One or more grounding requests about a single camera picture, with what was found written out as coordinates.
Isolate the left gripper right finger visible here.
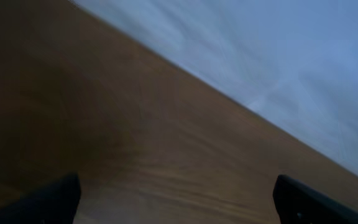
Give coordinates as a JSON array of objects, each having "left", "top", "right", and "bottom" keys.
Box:
[{"left": 272, "top": 174, "right": 358, "bottom": 224}]

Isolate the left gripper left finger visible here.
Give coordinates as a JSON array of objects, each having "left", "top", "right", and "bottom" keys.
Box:
[{"left": 0, "top": 173, "right": 82, "bottom": 224}]

